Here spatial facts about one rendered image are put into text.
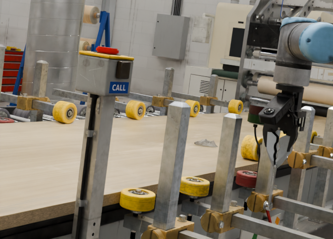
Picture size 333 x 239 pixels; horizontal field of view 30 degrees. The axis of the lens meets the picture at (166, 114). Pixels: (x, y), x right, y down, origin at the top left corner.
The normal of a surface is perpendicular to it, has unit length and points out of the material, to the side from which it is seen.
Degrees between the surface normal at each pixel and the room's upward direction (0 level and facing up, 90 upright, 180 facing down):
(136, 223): 90
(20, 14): 90
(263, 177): 90
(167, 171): 90
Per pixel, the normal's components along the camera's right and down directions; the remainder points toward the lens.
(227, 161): -0.55, 0.03
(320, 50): 0.08, 0.14
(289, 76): -0.36, 0.07
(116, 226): 0.82, 0.18
